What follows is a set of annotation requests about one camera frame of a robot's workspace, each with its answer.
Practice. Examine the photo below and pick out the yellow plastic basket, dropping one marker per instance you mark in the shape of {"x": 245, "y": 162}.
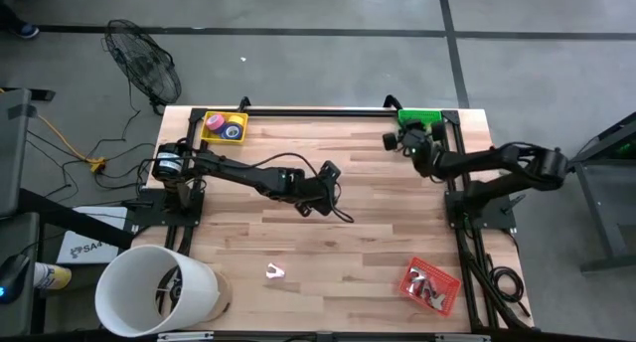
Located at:
{"x": 208, "y": 137}

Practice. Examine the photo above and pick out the brown cardboard tape roll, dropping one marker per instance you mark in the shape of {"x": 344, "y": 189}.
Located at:
{"x": 224, "y": 292}

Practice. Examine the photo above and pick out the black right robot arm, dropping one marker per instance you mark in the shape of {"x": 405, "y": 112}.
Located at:
{"x": 477, "y": 160}

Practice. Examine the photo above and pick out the blue tape roll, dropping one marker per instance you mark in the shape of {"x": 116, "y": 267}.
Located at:
{"x": 224, "y": 131}

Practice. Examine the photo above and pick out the person's shoe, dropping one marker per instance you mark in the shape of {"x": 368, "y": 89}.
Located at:
{"x": 22, "y": 30}

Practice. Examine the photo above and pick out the teal staple remover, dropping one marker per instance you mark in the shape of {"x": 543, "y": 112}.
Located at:
{"x": 416, "y": 277}

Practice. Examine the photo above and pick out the green plastic basket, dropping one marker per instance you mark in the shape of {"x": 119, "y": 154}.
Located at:
{"x": 420, "y": 116}

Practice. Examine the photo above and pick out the black computer mouse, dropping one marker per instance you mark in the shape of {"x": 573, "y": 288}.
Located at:
{"x": 12, "y": 277}

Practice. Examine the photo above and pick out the white cylindrical bucket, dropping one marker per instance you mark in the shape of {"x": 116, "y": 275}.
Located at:
{"x": 124, "y": 282}

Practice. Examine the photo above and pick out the orange plastic basket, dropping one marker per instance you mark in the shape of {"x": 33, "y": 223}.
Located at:
{"x": 447, "y": 282}

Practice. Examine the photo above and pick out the grey side desk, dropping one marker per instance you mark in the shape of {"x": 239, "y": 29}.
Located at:
{"x": 12, "y": 158}

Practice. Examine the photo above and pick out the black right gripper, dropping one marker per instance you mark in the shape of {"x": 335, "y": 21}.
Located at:
{"x": 422, "y": 153}

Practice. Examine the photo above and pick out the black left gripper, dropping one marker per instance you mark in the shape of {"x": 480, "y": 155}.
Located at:
{"x": 313, "y": 190}

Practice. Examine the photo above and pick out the black aluminium table frame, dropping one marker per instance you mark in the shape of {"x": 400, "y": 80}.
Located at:
{"x": 323, "y": 113}

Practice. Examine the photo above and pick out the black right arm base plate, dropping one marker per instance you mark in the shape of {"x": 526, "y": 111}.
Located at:
{"x": 497, "y": 213}

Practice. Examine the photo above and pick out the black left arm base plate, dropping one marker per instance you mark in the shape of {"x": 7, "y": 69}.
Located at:
{"x": 149, "y": 218}

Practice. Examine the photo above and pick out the black floor fan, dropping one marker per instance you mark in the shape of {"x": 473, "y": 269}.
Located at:
{"x": 144, "y": 63}

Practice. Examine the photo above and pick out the pink tape roll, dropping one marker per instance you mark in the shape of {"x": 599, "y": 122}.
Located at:
{"x": 208, "y": 122}

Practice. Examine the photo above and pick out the black metal cart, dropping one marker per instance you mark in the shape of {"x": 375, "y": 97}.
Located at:
{"x": 601, "y": 193}

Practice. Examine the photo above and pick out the black diagonal strut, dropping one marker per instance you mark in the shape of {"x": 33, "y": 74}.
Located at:
{"x": 74, "y": 220}

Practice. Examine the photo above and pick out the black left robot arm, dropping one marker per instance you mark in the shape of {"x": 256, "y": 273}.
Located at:
{"x": 238, "y": 172}

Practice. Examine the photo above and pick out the yellow white spray bottle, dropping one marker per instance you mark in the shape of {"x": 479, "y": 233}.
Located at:
{"x": 52, "y": 276}

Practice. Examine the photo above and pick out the silver metal bracket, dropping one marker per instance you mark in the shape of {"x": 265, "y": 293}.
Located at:
{"x": 184, "y": 336}
{"x": 462, "y": 338}

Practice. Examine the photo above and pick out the white printed box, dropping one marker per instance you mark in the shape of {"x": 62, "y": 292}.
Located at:
{"x": 87, "y": 250}

